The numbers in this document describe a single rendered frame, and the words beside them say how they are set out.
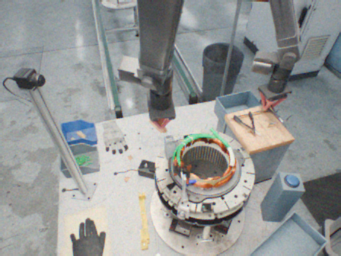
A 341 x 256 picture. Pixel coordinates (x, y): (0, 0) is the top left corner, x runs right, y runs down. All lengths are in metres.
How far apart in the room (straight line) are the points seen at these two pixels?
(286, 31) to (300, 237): 0.59
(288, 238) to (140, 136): 0.82
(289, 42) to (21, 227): 1.99
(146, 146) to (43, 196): 1.17
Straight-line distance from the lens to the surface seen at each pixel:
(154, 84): 0.51
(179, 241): 1.02
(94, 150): 1.29
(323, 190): 2.33
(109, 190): 1.16
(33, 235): 2.11
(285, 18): 0.79
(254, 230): 1.10
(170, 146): 0.78
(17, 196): 2.32
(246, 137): 0.97
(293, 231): 0.87
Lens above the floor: 1.77
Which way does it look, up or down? 47 degrees down
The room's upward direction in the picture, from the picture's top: straight up
